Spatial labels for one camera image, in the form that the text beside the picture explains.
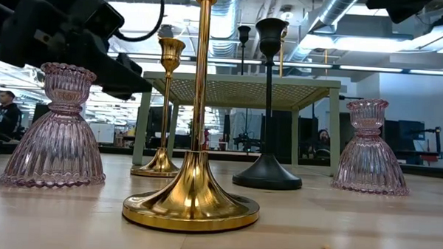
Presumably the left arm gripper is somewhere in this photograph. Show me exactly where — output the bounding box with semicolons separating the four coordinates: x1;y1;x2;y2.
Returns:
0;0;157;93

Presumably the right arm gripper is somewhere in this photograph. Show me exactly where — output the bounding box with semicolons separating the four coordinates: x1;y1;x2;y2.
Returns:
364;0;434;26

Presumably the pink glass candle holder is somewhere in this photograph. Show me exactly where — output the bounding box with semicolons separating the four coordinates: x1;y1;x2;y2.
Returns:
330;98;413;197
0;60;111;191

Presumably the gold metal candlestick holder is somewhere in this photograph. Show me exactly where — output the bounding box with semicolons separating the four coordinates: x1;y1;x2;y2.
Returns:
129;35;187;179
120;0;268;236
277;21;289;78

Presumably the black metal candlestick holder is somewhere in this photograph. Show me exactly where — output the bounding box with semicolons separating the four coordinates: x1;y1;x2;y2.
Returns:
231;16;309;191
235;24;252;77

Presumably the person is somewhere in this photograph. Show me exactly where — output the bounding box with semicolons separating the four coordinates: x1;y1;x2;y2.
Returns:
312;128;333;159
0;89;24;140

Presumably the dark computer monitor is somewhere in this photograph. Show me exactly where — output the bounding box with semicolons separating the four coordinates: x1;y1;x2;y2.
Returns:
381;118;427;153

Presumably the green perforated metal shelf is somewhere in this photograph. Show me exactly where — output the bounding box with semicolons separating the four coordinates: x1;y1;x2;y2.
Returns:
131;69;344;177

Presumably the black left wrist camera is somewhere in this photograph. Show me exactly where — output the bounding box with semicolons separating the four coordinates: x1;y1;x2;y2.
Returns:
80;0;126;41

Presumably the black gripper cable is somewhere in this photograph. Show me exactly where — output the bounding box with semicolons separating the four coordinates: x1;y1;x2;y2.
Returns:
111;0;166;44

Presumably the silver ventilation duct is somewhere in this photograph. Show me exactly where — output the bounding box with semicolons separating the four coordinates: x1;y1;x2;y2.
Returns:
282;0;363;66
208;0;241;59

